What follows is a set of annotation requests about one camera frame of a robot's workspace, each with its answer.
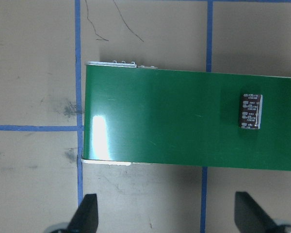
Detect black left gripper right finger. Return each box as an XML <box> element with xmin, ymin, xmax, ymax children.
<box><xmin>234</xmin><ymin>191</ymin><xmax>277</xmax><ymax>233</ymax></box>

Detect brown cylindrical capacitor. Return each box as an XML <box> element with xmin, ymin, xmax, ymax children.
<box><xmin>239</xmin><ymin>93</ymin><xmax>263</xmax><ymax>130</ymax></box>

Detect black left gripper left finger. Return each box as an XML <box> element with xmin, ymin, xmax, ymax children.
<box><xmin>67</xmin><ymin>194</ymin><xmax>98</xmax><ymax>233</ymax></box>

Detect green conveyor belt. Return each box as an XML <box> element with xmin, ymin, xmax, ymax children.
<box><xmin>82</xmin><ymin>62</ymin><xmax>291</xmax><ymax>171</ymax></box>

